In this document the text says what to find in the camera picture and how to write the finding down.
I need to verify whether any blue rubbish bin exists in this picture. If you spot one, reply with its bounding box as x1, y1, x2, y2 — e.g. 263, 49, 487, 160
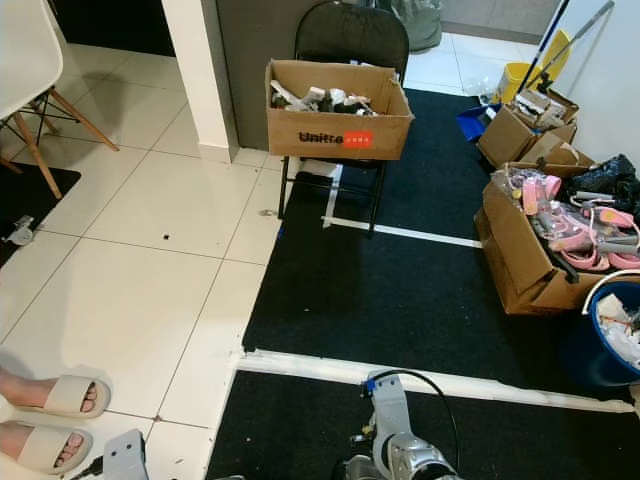
560, 270, 640, 389

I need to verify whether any white crumpled trash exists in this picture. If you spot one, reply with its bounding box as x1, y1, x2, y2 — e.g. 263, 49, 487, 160
595, 293, 640, 369

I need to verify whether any long white tape strip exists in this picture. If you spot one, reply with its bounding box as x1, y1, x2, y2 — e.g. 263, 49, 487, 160
235, 348, 640, 416

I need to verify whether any large black floor mat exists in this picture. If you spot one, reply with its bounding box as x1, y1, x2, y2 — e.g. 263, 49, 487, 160
242, 88, 640, 403

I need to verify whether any large open cardboard box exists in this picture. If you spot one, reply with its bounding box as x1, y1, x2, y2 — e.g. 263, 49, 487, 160
473, 162, 640, 317

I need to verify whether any short white tape strip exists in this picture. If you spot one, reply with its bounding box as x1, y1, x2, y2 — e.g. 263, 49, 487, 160
323, 165, 343, 223

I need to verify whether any person in black clothes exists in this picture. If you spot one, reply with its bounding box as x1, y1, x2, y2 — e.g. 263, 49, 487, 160
0, 370, 106, 471

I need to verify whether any beige slipper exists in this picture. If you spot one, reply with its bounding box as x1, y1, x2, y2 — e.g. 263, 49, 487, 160
15, 425, 96, 475
15, 375, 111, 420

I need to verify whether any pink plastic gadget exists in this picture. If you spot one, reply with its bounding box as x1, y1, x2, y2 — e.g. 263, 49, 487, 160
515, 170, 561, 216

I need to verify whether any cardboard box red label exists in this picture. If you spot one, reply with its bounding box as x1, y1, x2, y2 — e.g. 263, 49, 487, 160
265, 60, 417, 162

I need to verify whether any small open cardboard box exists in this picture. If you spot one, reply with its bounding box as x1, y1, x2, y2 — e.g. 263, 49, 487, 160
476, 88, 581, 169

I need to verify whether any grey caster wheel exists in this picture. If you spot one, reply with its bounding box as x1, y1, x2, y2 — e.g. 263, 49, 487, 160
10, 215, 37, 247

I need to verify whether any blue dustpan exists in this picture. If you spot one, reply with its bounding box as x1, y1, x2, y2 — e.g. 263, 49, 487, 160
456, 100, 503, 143

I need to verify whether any white plastic gadget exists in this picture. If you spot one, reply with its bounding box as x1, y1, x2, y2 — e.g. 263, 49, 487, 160
320, 88, 371, 113

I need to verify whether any clear plastic packet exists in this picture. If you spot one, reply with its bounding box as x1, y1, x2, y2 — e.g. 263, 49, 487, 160
270, 80, 306, 113

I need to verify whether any black garbage bag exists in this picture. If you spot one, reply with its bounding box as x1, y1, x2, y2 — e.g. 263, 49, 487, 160
565, 153, 640, 226

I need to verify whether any small black floor mat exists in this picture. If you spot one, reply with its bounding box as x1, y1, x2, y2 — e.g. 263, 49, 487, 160
0, 163, 82, 266

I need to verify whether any yellow mop bucket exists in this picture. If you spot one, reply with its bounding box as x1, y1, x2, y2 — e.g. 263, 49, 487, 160
497, 28, 573, 106

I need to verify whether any black folding chair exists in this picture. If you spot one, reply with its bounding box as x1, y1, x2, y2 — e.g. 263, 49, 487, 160
277, 2, 412, 239

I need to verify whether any grey green sack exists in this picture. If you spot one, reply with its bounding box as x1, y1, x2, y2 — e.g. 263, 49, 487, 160
380, 0, 444, 51

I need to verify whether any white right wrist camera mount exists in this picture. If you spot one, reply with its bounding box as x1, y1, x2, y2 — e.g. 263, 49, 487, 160
363, 370, 416, 451

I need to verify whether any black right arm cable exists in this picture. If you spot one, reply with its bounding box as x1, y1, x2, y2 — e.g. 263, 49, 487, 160
370, 368, 461, 471

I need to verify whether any dark mop handle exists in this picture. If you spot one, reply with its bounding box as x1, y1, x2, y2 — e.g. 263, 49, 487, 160
525, 0, 583, 96

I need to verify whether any silver mop handle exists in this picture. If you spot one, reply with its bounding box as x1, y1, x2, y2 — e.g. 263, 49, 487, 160
540, 0, 616, 96

